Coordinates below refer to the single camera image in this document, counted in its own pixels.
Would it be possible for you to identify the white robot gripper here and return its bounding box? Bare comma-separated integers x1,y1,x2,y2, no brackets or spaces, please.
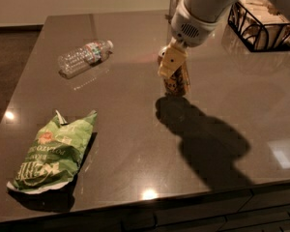
158,0,220,78

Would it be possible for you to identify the orange LaCroix soda can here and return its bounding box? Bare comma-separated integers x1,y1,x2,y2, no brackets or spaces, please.
161,59,189,97

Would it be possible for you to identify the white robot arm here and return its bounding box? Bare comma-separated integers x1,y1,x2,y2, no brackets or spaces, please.
158,0,290,78

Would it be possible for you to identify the clear plastic water bottle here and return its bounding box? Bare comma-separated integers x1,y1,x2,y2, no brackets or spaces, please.
58,40,114,79

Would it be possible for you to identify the green chip bag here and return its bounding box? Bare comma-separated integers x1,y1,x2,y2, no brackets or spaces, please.
7,110,98,194

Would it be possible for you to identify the black wire napkin basket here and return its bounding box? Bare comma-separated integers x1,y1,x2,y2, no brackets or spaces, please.
228,0,290,52

